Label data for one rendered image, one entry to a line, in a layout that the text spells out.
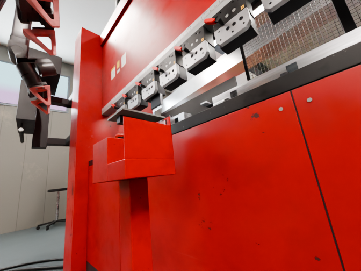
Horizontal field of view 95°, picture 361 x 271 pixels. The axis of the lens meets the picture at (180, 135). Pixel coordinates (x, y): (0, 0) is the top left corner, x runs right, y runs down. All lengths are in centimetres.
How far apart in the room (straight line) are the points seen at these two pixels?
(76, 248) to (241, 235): 139
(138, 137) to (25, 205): 439
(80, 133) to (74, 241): 87
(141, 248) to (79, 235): 122
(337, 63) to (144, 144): 47
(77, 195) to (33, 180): 311
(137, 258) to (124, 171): 23
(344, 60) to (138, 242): 63
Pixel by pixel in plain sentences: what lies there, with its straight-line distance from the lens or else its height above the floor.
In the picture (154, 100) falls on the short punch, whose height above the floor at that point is 115.
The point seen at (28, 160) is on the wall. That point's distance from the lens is 479.
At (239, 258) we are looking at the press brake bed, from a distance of 60.
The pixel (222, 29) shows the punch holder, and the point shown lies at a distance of 86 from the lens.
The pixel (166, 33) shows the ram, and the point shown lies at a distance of 118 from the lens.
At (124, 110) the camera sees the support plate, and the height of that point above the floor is 99.
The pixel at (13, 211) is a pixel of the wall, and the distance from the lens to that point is 476.
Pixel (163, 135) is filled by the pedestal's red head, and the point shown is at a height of 77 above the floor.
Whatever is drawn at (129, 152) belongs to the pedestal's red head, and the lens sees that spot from 41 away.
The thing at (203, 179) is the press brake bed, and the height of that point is 63.
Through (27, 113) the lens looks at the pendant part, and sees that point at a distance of 188.
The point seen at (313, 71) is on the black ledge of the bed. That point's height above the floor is 85.
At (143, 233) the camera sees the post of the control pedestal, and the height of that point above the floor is 52.
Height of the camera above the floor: 65
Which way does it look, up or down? 14 degrees up
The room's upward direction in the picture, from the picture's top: 6 degrees counter-clockwise
